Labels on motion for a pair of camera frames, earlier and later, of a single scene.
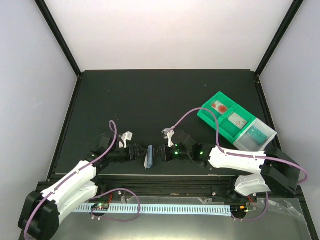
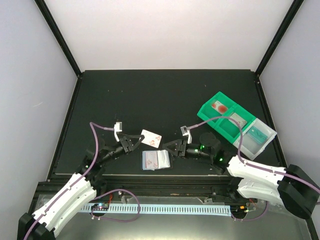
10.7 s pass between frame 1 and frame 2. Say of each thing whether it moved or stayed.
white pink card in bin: stayed
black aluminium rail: stayed
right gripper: moved
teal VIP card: stayed
